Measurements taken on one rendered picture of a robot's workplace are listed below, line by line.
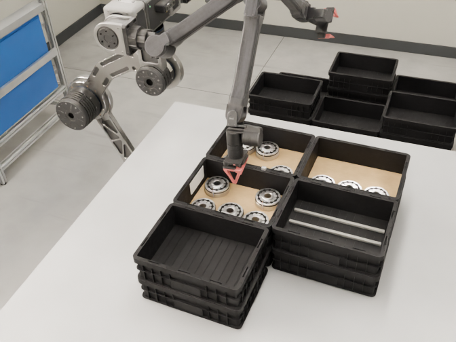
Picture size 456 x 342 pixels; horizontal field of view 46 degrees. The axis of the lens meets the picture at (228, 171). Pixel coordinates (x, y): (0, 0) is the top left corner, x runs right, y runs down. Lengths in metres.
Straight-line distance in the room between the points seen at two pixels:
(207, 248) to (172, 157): 0.76
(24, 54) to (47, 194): 0.93
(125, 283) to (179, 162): 0.75
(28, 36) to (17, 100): 0.43
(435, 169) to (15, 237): 2.39
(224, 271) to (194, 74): 3.02
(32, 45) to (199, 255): 2.33
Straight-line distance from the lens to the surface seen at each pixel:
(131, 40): 2.04
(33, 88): 3.99
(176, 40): 1.97
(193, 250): 2.03
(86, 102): 2.73
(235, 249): 2.02
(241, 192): 2.24
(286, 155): 2.43
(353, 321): 2.01
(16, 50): 3.83
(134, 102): 4.46
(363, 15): 5.10
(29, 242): 3.45
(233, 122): 1.87
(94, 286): 2.16
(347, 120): 3.48
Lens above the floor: 2.32
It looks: 40 degrees down
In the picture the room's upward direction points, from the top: 3 degrees counter-clockwise
